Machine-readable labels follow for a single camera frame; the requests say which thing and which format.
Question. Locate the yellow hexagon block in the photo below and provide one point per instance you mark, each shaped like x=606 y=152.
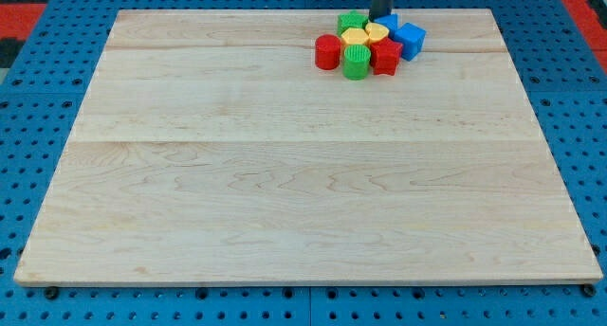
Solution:
x=354 y=36

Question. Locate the red star block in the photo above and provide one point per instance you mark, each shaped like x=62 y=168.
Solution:
x=385 y=56

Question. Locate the green star block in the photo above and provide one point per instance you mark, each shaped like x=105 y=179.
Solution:
x=351 y=19

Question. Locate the light wooden board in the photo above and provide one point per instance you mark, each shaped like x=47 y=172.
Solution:
x=209 y=150

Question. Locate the green ridged cylinder block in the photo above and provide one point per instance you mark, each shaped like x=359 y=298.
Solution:
x=356 y=60

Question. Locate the red cylinder block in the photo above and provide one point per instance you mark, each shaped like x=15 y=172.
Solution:
x=327 y=52

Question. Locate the yellow heart block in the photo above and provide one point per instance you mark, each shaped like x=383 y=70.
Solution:
x=376 y=32

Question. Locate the blue cube block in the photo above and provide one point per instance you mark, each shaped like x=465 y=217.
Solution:
x=412 y=38

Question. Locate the blue triangle block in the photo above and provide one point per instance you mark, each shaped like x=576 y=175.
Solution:
x=390 y=22

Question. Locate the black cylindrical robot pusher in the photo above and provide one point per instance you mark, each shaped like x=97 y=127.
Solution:
x=380 y=8

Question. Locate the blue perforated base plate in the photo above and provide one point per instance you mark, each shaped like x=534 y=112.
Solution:
x=41 y=94

